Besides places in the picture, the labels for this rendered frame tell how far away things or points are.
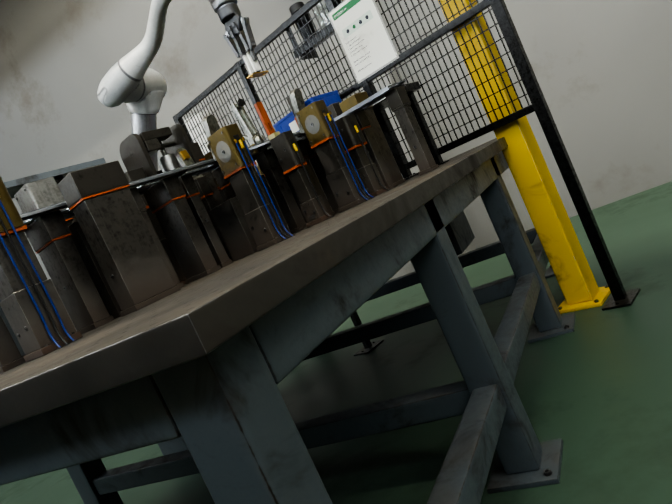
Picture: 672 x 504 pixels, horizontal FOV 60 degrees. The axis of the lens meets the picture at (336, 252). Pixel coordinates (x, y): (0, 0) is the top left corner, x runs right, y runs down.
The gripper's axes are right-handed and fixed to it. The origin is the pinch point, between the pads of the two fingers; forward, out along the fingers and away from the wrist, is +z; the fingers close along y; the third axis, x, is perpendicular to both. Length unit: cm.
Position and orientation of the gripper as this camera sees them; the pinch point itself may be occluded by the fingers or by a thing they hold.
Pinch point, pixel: (252, 63)
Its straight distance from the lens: 212.3
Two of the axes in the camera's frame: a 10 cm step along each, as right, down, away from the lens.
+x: 6.0, -3.4, 7.2
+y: 6.8, -2.5, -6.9
